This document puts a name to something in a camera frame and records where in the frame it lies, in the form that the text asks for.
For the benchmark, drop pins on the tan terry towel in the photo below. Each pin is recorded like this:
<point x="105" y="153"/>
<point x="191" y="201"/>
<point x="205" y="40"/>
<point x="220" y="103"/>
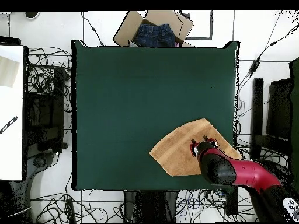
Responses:
<point x="177" y="154"/>

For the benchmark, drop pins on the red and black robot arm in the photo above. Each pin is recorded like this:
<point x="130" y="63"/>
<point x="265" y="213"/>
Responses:
<point x="252" y="175"/>

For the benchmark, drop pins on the black flat panel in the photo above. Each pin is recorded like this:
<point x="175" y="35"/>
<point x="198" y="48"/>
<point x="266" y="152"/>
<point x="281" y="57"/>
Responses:
<point x="280" y="109"/>

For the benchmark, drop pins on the black upright bar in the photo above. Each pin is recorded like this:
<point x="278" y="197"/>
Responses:
<point x="258" y="105"/>

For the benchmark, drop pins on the black power brick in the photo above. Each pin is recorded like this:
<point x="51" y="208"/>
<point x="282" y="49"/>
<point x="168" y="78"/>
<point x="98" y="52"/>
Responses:
<point x="231" y="204"/>

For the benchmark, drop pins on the dark green table cloth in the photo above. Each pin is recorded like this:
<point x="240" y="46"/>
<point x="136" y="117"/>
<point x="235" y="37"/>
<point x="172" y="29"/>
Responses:
<point x="116" y="105"/>

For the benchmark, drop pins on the blue denim jeans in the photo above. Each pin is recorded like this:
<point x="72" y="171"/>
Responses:
<point x="154" y="35"/>

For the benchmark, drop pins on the brown cardboard box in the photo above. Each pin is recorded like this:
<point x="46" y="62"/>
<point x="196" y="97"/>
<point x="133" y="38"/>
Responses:
<point x="126" y="30"/>

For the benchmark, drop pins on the black power strip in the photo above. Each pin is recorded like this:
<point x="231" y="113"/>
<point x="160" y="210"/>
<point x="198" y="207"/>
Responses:
<point x="70" y="210"/>

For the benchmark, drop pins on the black equipment rack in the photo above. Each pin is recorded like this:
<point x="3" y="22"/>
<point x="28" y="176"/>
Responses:
<point x="46" y="135"/>

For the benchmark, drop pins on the white desk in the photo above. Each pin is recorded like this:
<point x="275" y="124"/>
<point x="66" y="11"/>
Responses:
<point x="11" y="151"/>

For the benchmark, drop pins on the beige box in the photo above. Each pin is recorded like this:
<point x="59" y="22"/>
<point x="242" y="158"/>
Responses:
<point x="8" y="72"/>

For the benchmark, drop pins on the dark rounded object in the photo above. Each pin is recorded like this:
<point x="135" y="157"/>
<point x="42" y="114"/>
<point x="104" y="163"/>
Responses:
<point x="32" y="14"/>

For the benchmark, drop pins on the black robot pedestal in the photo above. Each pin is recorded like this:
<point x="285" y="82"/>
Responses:
<point x="151" y="207"/>

